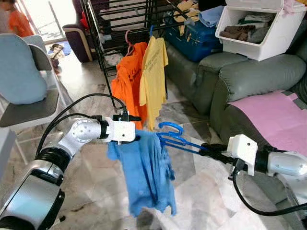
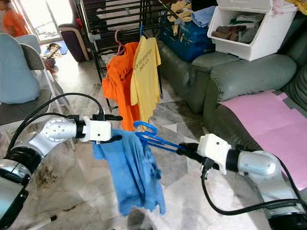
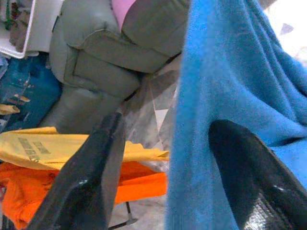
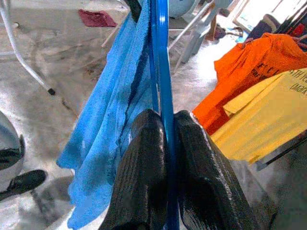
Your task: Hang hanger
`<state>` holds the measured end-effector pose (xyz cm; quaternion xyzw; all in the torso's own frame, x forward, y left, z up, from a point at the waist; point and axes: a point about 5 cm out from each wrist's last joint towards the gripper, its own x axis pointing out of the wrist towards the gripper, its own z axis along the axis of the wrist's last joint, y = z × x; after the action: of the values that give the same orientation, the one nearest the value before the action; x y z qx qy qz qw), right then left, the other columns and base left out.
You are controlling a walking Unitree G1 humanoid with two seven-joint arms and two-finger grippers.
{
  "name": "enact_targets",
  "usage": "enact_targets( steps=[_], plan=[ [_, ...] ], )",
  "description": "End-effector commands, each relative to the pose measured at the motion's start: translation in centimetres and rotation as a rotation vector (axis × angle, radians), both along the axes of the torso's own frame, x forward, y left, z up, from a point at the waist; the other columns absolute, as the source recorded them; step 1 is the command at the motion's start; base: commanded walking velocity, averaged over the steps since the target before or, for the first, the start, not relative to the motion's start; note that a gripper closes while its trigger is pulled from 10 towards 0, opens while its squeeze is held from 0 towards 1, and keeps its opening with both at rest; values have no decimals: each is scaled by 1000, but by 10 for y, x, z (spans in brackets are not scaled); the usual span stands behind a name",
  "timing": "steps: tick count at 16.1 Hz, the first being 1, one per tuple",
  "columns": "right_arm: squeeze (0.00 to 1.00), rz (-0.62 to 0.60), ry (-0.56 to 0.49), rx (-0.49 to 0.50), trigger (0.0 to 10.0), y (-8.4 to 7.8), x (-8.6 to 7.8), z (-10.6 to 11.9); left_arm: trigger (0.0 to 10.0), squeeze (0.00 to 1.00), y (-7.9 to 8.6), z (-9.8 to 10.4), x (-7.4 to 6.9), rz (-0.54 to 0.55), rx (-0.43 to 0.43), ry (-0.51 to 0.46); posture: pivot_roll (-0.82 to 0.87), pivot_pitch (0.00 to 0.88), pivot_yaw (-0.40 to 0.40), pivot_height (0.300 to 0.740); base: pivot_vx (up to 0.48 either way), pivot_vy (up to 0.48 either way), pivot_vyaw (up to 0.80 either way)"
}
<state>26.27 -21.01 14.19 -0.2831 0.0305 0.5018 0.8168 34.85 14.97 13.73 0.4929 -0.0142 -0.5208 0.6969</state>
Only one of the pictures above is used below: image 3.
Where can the yellow t-shirt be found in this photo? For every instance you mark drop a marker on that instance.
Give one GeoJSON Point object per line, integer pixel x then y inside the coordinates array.
{"type": "Point", "coordinates": [36, 148]}

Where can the green leather sofa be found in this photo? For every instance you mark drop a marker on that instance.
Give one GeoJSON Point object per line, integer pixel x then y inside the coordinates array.
{"type": "Point", "coordinates": [100, 60]}

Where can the blue printed bag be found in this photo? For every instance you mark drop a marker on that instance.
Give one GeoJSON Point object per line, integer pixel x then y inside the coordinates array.
{"type": "Point", "coordinates": [36, 95]}

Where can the white open storage box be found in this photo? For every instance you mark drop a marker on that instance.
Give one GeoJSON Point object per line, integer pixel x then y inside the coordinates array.
{"type": "Point", "coordinates": [40, 28]}

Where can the pink mat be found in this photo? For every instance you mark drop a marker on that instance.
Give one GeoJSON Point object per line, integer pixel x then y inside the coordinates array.
{"type": "Point", "coordinates": [121, 12]}

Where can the bright blue garment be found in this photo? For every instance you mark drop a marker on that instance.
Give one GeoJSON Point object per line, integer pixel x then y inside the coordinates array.
{"type": "Point", "coordinates": [216, 72]}

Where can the orange t-shirt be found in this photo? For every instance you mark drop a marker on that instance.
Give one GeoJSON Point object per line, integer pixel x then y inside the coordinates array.
{"type": "Point", "coordinates": [24, 191]}

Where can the black drying rack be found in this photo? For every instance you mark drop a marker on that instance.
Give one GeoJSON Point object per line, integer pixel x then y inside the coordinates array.
{"type": "Point", "coordinates": [129, 210]}

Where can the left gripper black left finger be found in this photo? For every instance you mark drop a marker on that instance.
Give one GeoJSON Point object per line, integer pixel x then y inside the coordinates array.
{"type": "Point", "coordinates": [91, 179]}

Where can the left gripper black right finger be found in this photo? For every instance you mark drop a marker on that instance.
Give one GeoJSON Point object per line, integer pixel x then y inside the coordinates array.
{"type": "Point", "coordinates": [251, 179]}

